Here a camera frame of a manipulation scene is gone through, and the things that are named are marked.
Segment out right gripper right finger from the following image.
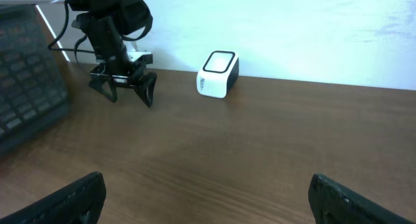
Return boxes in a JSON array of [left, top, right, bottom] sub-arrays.
[[308, 173, 414, 224]]

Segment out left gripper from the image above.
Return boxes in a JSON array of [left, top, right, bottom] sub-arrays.
[[88, 48, 157, 107]]

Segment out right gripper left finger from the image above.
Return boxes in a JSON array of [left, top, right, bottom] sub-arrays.
[[1, 171, 106, 224]]

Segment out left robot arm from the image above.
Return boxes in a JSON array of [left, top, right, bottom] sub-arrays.
[[67, 0, 157, 107]]

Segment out white barcode scanner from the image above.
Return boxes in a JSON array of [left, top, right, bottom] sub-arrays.
[[196, 51, 239, 99]]

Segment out grey plastic mesh basket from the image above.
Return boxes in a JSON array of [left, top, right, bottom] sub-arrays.
[[1, 5, 70, 155]]

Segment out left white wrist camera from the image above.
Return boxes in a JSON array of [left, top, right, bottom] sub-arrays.
[[127, 51, 153, 64]]

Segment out left black camera cable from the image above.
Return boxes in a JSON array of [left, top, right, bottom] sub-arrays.
[[47, 0, 153, 64]]

